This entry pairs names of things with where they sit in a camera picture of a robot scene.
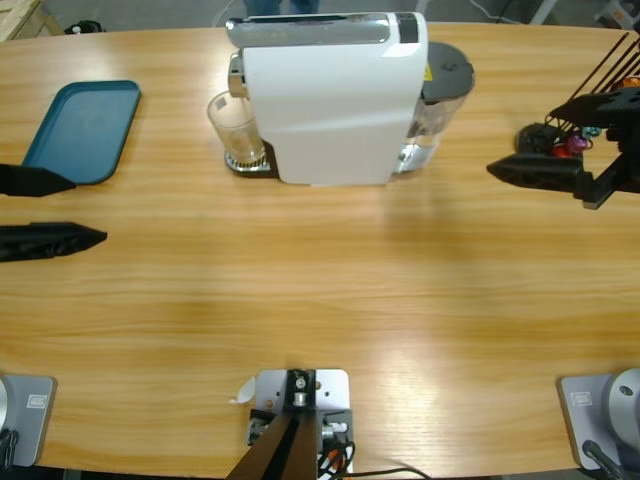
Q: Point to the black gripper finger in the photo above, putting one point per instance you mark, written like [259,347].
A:
[540,171]
[585,110]
[30,181]
[45,241]

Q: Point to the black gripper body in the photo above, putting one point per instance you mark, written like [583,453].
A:
[625,105]

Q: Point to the clear drinking glass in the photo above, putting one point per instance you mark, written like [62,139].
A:
[235,140]

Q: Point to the teal coffee capsule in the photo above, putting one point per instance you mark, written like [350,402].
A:
[591,131]

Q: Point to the orange coffee capsule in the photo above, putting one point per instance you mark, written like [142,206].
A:
[632,82]

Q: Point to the red coffee capsule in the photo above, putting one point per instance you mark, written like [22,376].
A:
[562,151]

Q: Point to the purple coffee capsule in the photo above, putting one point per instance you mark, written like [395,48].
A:
[576,143]

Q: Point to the white capsule coffee machine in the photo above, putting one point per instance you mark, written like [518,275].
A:
[325,110]

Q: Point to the teal plastic tray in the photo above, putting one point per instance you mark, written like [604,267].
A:
[85,125]

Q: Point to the white orange step stool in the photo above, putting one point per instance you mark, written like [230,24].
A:
[612,15]

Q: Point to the clear water tank dark lid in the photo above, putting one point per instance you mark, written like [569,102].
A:
[447,70]

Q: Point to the black drip tray silver grate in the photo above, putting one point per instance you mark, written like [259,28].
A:
[250,169]

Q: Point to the white tape tag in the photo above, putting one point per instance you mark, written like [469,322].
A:
[246,391]

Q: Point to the person in blue jeans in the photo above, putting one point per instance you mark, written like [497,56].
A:
[260,6]

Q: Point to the grey metal frame leg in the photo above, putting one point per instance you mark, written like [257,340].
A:
[542,11]

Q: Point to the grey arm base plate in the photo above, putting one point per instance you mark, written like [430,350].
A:
[32,420]
[580,415]

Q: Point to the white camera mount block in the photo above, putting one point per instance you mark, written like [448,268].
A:
[332,390]

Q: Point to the dark camera post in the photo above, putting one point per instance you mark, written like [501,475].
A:
[285,445]

